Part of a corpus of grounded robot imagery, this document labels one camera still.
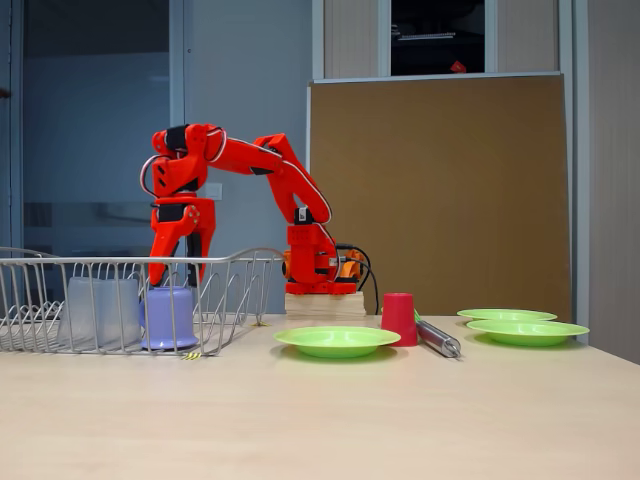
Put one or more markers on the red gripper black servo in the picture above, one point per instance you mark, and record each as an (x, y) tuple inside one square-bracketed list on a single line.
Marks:
[(176, 211)]

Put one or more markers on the purple plastic mug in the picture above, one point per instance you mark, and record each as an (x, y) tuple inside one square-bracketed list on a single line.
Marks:
[(167, 320)]

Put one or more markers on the translucent grey plastic cup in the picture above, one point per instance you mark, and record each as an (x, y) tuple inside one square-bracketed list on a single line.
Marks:
[(122, 315), (80, 315)]

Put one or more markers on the red plastic cup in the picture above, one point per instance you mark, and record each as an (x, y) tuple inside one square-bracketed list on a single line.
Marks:
[(398, 320)]

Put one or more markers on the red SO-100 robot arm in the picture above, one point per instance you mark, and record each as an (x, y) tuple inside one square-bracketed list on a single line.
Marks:
[(295, 185)]

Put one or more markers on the wooden base block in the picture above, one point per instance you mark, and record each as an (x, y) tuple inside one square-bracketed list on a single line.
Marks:
[(320, 306)]

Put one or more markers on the orange plastic clamp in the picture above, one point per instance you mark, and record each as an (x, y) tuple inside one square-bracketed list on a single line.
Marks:
[(352, 265)]

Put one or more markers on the green plastic plate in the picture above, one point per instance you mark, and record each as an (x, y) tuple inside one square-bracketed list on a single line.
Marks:
[(335, 342), (505, 315), (530, 332)]

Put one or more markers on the glass office door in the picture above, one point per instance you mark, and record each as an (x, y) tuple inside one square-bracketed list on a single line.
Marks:
[(100, 75)]

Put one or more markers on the brown cork board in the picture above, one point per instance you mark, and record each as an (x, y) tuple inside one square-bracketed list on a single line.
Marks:
[(450, 175)]

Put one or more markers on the small red tag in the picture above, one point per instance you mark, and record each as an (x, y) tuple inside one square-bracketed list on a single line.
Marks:
[(457, 66)]

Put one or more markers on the white light switch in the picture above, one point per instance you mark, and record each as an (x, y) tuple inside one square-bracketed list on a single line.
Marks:
[(216, 192)]

